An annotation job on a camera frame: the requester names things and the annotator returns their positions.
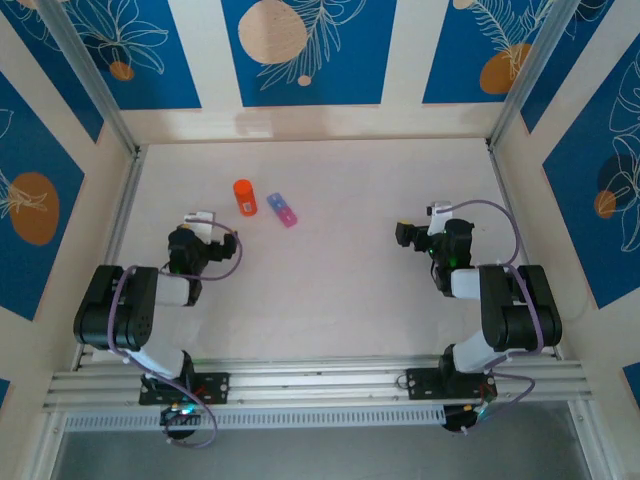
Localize white slotted cable duct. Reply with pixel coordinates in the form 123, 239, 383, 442
63, 407, 446, 432

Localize orange pill bottle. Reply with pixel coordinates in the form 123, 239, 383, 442
232, 178, 259, 218

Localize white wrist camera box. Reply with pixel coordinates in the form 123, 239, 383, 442
183, 211, 217, 237
426, 200, 455, 237

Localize aluminium profile beam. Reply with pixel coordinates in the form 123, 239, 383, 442
42, 355, 594, 412

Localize aluminium table side rail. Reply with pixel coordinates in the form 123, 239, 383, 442
73, 147, 146, 371
488, 144, 560, 359

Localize black controller board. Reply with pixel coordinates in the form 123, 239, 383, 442
442, 402, 496, 435
158, 404, 202, 444

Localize aluminium corner post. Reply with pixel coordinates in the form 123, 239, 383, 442
487, 0, 579, 151
34, 0, 142, 159

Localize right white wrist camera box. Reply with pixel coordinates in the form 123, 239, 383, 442
426, 200, 455, 237

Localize blue pink pill organizer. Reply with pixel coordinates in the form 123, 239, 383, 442
265, 192, 301, 229

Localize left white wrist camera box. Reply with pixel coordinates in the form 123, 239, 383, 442
183, 211, 217, 237

